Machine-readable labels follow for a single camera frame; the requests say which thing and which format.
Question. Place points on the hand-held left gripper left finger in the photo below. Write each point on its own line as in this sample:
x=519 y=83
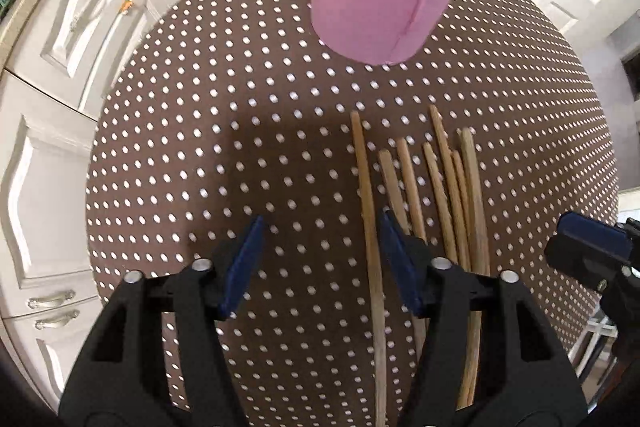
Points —
x=245 y=267

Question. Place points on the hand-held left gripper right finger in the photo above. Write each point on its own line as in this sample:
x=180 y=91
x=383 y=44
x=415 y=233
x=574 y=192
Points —
x=400 y=267

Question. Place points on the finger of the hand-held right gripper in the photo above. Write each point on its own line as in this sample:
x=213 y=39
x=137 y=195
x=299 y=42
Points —
x=635 y=242
x=590 y=242

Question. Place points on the wooden chopstick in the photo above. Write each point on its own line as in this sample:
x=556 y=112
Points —
x=367 y=207

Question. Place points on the group of wooden chopsticks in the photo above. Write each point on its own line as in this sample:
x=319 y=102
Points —
x=475 y=197

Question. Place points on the brown polka-dot tablecloth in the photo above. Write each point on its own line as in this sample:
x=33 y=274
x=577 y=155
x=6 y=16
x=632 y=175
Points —
x=225 y=107

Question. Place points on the small orange object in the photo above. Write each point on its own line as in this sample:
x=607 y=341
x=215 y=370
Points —
x=125 y=7

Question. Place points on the white metal frame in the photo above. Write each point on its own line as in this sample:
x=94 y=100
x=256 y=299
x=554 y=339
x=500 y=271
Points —
x=597 y=347

